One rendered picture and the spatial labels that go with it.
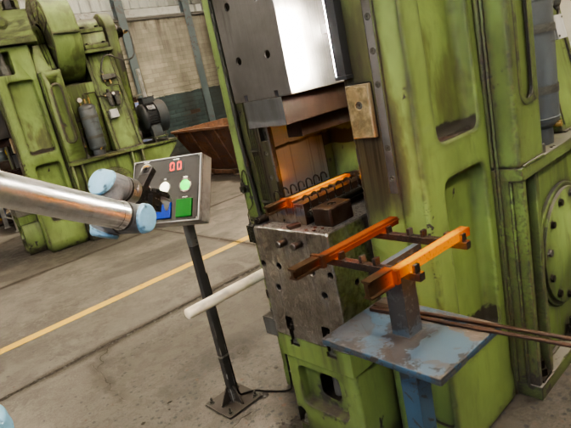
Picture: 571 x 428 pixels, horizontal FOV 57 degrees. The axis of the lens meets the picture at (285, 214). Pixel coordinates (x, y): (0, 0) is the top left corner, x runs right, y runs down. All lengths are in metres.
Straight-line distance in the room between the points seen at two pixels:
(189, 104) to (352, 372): 9.65
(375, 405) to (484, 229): 0.76
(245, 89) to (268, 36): 0.22
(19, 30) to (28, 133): 1.09
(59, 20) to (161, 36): 4.68
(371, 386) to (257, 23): 1.33
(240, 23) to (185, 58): 9.47
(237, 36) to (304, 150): 0.58
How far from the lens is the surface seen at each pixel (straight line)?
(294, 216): 1.87
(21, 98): 6.57
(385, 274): 1.21
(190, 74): 11.32
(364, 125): 1.70
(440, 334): 1.52
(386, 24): 1.65
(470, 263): 2.06
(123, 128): 6.78
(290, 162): 2.13
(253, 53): 1.83
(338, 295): 1.78
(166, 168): 2.23
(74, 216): 1.50
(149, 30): 11.03
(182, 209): 2.12
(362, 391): 2.00
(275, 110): 1.79
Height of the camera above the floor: 1.44
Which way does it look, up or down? 15 degrees down
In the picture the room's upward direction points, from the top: 12 degrees counter-clockwise
